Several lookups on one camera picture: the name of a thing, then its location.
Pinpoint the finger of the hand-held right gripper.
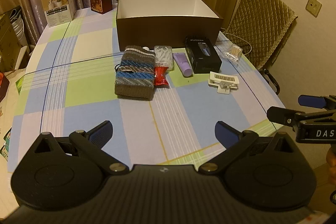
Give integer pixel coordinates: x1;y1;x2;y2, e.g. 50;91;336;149
298;94;336;110
266;106;302;126

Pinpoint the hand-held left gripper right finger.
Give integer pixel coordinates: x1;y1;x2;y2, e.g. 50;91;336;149
199;121;300;176

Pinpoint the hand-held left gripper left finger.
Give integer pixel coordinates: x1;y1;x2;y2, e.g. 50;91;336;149
33;120;130;176

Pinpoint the white hair clip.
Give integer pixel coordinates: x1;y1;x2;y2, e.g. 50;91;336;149
208;71;240;94

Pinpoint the black shaver box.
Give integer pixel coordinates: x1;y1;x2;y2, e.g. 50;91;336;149
184;35;223;74

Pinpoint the cotton swab bag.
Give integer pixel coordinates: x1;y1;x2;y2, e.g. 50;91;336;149
220;43;244;64

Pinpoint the purple cream tube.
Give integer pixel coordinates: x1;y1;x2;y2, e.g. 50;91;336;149
172;52;194;77

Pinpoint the red snack packet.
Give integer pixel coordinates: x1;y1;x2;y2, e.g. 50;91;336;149
153;66;170;88

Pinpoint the clear floss pick box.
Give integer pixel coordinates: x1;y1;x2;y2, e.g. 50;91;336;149
154;45;175;72

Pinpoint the brown cardboard box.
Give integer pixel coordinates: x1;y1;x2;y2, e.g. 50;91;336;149
115;0;223;52

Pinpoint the person's right hand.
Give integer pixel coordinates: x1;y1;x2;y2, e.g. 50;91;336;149
325;147;336;185

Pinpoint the checked tablecloth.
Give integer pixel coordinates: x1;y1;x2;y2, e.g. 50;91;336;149
7;5;286;180

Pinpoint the chair with quilted cover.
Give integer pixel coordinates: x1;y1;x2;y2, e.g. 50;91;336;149
226;0;298;71

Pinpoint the brown cardboard carton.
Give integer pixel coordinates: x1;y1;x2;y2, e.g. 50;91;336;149
0;13;24;73

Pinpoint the beige product box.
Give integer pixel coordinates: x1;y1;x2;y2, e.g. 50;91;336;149
40;0;77;28

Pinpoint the white cable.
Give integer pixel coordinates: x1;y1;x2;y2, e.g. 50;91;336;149
220;27;253;53

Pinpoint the beige wall socket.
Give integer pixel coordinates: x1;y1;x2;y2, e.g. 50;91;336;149
305;0;322;17

